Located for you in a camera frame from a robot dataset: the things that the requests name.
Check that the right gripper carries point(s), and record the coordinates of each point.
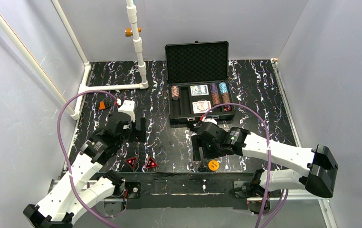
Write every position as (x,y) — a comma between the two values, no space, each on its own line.
(196,148)

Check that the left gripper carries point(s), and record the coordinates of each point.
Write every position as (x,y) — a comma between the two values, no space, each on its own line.
(137,129)

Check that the orange poker chip stack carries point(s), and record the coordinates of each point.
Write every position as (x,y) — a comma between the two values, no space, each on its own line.
(175,94)

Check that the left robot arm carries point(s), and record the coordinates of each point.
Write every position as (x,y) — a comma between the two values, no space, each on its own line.
(67,201)

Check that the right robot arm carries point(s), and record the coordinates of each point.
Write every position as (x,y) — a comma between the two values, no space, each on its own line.
(313,170)

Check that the black poker set case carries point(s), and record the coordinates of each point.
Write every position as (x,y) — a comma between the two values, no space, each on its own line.
(198,63)

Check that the left red all-in triangle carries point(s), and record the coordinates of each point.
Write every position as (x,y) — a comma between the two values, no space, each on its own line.
(132,162)

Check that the red all-in triangle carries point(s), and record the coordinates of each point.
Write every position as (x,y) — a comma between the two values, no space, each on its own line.
(151,163)
(132,162)

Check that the yellow big blind button near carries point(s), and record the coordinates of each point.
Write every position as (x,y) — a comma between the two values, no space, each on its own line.
(213,165)

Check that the right red all-in triangle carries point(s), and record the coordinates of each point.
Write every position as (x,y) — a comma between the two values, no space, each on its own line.
(151,163)

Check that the red playing card deck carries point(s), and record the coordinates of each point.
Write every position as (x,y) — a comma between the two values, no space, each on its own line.
(201,106)

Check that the red dice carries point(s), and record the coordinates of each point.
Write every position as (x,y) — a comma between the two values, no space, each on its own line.
(227,108)

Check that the blue playing card deck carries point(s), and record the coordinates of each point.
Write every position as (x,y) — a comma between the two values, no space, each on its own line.
(197,90)

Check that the brown chip stack in case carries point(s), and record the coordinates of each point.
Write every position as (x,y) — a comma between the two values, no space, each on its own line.
(225,98)

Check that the purple chip stack in case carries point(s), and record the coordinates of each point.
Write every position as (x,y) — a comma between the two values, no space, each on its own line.
(215,94)

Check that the blue chip stack in case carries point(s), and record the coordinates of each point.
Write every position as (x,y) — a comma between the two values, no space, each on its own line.
(223,88)

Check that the orange pipe fitting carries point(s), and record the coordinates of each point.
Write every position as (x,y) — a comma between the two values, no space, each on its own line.
(129,32)

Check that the white pvc pipe frame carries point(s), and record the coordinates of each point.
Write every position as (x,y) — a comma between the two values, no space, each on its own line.
(23,50)

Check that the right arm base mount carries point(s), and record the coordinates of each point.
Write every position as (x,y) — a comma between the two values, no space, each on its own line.
(242,189)

